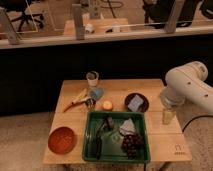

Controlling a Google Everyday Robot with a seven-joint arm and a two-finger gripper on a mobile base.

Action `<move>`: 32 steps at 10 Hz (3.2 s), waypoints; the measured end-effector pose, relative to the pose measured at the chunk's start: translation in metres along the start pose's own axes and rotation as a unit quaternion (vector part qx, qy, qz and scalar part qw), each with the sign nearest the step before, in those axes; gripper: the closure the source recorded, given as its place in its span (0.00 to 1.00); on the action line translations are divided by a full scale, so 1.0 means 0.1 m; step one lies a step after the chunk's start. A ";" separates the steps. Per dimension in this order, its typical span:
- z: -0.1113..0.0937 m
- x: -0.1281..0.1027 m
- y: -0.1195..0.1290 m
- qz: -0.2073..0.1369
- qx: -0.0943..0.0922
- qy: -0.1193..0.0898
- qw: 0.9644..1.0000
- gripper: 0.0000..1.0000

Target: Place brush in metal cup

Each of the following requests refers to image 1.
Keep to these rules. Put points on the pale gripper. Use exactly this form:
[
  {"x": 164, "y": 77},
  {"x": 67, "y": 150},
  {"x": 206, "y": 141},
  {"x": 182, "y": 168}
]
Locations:
[{"x": 168, "y": 115}]

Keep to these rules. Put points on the black brush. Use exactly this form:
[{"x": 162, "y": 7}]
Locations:
[{"x": 108, "y": 125}]

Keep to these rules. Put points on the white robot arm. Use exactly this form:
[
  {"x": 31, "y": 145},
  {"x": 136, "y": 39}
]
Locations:
[{"x": 186, "y": 82}]

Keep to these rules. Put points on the dark brown bowl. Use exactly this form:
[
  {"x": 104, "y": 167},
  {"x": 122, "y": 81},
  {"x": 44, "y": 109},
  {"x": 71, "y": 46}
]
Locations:
[{"x": 143, "y": 108}]

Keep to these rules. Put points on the grey sponge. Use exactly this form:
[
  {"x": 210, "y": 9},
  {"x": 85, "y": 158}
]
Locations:
[{"x": 135, "y": 103}]

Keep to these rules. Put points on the white crumpled cloth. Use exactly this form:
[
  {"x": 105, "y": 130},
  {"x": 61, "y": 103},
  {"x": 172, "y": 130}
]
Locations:
[{"x": 127, "y": 128}]

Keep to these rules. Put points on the dark purple grapes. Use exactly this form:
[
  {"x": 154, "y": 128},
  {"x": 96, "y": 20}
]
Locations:
[{"x": 131, "y": 144}]

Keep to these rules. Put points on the small orange fruit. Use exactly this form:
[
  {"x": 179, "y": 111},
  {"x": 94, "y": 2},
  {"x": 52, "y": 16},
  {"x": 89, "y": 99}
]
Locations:
[{"x": 107, "y": 105}]

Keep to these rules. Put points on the green plastic tray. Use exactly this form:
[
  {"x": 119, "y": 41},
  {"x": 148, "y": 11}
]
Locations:
[{"x": 112, "y": 140}]

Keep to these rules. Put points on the background wooden table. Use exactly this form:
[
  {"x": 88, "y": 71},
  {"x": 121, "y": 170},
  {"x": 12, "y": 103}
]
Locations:
[{"x": 99, "y": 26}]

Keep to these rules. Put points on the orange bowl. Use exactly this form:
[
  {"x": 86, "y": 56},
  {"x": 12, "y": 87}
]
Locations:
[{"x": 62, "y": 140}]

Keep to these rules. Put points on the black office chair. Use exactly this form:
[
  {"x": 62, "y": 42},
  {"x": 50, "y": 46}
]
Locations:
[{"x": 21, "y": 6}]

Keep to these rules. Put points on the wooden handled tool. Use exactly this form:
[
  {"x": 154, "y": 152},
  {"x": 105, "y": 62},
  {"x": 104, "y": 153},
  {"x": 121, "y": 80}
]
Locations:
[{"x": 79, "y": 99}]

